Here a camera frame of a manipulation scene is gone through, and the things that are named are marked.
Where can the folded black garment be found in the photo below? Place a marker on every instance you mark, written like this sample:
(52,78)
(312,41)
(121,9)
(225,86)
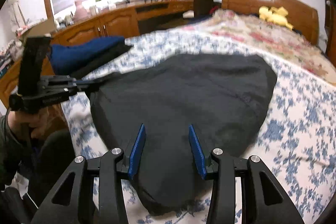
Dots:
(85,67)

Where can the wooden desk cabinet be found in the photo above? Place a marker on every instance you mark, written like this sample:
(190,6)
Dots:
(122,21)

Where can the dark wooden chair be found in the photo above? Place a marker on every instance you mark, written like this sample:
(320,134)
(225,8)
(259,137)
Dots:
(202,8)

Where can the pink vase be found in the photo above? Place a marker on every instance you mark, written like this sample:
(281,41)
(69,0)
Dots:
(80,13)

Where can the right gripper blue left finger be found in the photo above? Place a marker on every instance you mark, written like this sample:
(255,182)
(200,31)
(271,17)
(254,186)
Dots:
(89,184)

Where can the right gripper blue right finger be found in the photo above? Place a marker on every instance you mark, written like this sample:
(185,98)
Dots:
(263,199)

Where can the folded blue garment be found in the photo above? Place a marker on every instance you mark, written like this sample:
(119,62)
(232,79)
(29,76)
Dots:
(66,60)

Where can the red floral quilt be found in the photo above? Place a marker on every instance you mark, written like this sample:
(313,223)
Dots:
(269,37)

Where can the person's left hand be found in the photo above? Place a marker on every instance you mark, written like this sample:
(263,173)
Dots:
(37,126)

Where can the black zip jacket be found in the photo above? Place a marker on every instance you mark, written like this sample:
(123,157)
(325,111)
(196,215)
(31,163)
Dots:
(224,97)

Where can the wooden louvered wardrobe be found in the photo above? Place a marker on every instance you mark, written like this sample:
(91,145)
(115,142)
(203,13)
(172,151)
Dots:
(330,26)

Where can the person's left forearm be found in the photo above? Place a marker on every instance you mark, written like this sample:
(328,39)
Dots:
(16,157)

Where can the yellow plush toy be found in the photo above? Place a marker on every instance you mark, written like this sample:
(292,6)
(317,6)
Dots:
(275,15)

